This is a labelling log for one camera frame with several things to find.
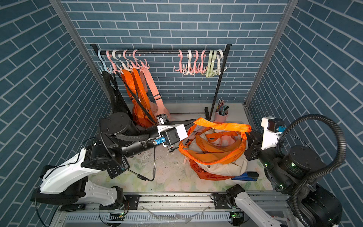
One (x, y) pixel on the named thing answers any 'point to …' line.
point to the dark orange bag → (205, 175)
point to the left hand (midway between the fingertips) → (198, 119)
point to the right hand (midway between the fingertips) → (249, 129)
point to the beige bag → (237, 167)
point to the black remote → (71, 207)
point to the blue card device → (247, 176)
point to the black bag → (120, 103)
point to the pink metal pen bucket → (221, 111)
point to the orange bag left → (142, 116)
